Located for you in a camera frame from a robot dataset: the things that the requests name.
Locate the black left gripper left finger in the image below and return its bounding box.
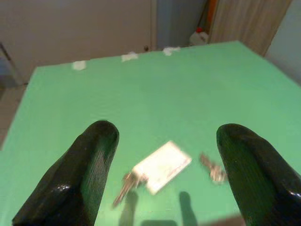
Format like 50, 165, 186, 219
11, 120, 120, 226

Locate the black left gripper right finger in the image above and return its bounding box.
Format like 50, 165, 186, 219
216, 123, 301, 226

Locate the key bunch with white charm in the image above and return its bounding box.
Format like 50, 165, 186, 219
199, 153, 228, 185

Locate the white key tag with keys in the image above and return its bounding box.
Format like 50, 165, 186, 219
112, 140, 192, 208

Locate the white tape piece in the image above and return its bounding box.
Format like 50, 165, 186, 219
72, 60, 87, 71
162, 46, 181, 57
121, 52, 138, 62

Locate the white jug with red cap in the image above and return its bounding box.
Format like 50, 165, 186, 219
189, 27, 210, 47

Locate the orange broom handle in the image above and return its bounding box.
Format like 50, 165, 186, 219
206, 0, 218, 33

